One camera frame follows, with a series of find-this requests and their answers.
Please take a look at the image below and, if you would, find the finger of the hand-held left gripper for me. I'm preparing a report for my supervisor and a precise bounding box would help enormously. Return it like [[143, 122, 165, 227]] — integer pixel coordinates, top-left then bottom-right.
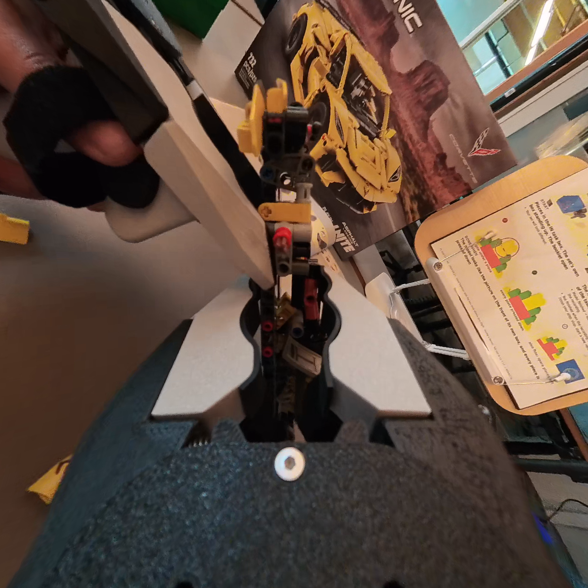
[[102, 1, 277, 288]]

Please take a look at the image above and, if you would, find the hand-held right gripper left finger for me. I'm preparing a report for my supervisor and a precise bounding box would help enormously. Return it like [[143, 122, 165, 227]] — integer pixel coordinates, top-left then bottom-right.
[[152, 276, 263, 420]]

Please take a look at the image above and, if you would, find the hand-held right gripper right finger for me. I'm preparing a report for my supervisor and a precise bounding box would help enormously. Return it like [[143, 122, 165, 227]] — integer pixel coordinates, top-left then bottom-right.
[[322, 269, 433, 420]]

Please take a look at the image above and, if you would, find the lego car chassis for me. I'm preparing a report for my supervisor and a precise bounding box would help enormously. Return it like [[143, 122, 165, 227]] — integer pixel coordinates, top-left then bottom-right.
[[236, 78, 344, 442]]

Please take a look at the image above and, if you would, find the yellow emblem lego tile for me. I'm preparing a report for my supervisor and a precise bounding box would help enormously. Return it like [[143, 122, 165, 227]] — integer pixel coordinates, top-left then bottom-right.
[[27, 455, 74, 505]]

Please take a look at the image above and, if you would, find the yellow car lego box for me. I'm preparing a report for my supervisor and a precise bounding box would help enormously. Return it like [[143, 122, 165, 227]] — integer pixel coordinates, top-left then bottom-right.
[[234, 0, 518, 259]]

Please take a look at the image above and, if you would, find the person's left hand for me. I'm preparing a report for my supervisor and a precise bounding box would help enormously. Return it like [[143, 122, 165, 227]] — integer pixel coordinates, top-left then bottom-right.
[[0, 0, 144, 213]]

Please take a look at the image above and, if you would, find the green plastic bin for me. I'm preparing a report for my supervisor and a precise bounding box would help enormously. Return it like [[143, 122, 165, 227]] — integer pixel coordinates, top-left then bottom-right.
[[152, 0, 230, 40]]

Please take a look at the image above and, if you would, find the printed instruction sheet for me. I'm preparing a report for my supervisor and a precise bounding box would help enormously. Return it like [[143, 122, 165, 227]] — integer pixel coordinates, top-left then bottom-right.
[[429, 168, 588, 410]]

